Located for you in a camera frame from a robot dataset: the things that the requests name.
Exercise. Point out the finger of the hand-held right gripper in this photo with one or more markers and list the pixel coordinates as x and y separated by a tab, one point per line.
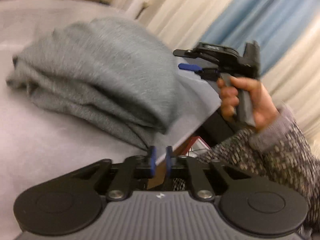
185	53
190	67

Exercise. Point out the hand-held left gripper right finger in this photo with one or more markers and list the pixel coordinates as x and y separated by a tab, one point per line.
168	160

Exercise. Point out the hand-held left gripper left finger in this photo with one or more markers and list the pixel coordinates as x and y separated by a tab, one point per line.
153	160

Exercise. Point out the grey knit sweater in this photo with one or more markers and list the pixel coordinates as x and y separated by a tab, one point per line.
100	80

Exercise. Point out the person's right forearm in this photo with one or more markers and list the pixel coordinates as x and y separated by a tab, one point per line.
275	155

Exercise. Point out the person's right hand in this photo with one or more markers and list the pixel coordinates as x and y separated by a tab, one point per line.
262	105

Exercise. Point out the person's patterned sweater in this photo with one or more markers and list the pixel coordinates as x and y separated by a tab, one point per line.
178	184

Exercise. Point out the red and white box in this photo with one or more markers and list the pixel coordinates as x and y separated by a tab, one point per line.
198	146

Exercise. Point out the cream curtain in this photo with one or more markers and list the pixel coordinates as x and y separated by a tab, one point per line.
175	10

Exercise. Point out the blue curtain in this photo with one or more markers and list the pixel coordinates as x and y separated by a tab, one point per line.
262	17

